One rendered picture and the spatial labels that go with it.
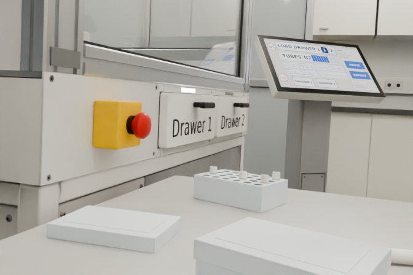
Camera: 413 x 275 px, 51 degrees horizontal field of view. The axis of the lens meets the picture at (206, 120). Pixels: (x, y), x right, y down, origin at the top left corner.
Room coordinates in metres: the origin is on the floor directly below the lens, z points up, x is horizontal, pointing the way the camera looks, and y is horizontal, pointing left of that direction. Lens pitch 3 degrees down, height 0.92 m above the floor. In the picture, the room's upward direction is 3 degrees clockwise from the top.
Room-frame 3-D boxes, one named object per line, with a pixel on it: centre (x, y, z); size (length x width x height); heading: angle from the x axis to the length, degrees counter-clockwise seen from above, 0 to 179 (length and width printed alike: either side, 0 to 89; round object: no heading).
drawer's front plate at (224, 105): (1.27, -0.07, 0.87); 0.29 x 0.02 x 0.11; 160
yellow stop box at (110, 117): (0.66, 0.13, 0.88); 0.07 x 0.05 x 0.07; 160
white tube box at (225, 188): (0.68, -0.06, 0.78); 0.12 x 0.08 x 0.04; 54
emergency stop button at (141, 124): (0.65, 0.10, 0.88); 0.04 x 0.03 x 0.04; 160
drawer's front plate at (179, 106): (0.98, 0.04, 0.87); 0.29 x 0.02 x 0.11; 160
